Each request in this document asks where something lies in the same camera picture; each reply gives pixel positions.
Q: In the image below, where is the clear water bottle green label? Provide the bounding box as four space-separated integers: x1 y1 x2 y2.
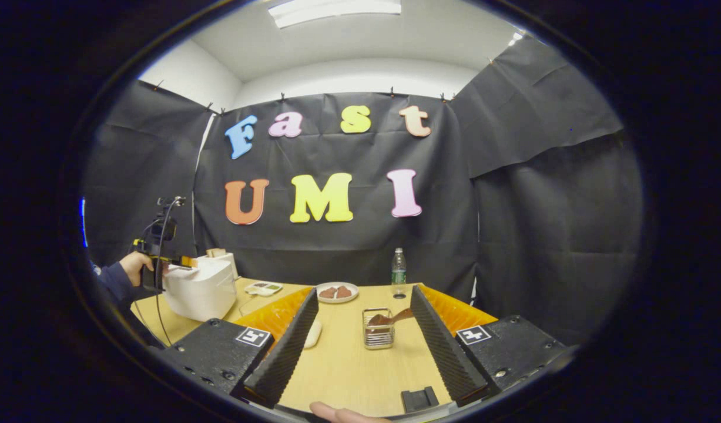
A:
391 247 407 294

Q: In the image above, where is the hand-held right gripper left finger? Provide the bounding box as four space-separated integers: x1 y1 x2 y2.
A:
150 286 318 409

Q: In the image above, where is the white toaster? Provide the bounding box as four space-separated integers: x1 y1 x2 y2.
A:
206 248 239 280

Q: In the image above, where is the white round plate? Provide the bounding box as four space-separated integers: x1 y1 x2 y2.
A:
316 282 360 304

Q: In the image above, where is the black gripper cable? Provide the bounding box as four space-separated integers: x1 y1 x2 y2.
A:
131 200 182 347

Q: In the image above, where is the brown wooden spoon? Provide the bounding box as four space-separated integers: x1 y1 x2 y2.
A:
367 308 415 331

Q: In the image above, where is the long ceiling light panel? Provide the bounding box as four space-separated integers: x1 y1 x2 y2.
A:
268 0 402 29

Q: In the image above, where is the white rice cooker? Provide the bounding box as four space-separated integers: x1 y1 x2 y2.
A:
162 257 237 322

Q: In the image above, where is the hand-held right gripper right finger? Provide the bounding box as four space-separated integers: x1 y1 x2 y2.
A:
408 284 572 407

